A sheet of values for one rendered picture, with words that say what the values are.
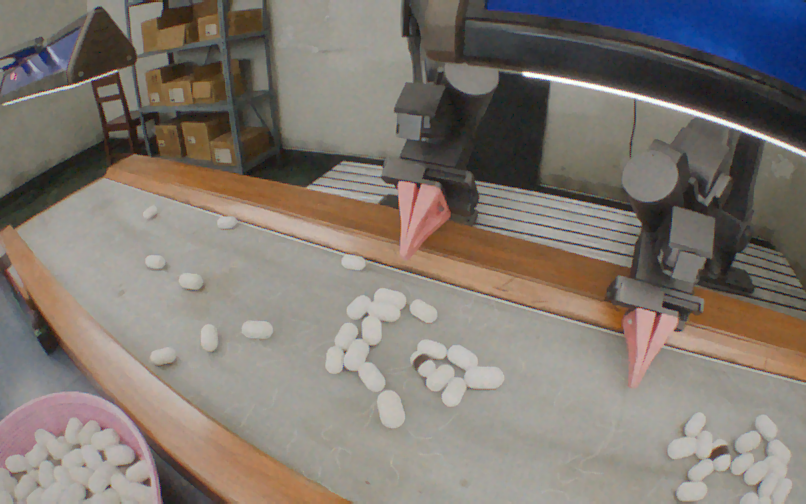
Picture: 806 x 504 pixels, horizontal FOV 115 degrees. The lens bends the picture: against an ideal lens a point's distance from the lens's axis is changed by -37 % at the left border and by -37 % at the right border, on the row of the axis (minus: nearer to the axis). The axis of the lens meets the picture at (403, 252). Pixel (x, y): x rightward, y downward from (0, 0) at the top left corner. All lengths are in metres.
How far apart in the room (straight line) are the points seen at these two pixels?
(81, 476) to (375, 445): 0.29
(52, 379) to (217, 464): 0.39
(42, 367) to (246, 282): 0.38
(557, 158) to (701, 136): 1.93
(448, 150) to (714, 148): 0.30
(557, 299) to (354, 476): 0.31
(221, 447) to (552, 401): 0.30
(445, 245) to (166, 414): 0.39
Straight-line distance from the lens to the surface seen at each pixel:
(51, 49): 0.57
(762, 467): 0.46
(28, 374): 0.73
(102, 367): 0.49
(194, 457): 0.37
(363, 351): 0.41
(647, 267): 0.42
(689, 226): 0.37
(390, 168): 0.45
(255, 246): 0.63
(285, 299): 0.51
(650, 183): 0.40
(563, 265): 0.55
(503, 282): 0.51
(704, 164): 0.48
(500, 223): 0.81
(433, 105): 0.39
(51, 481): 0.48
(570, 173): 2.43
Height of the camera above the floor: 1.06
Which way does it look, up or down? 34 degrees down
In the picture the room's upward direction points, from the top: straight up
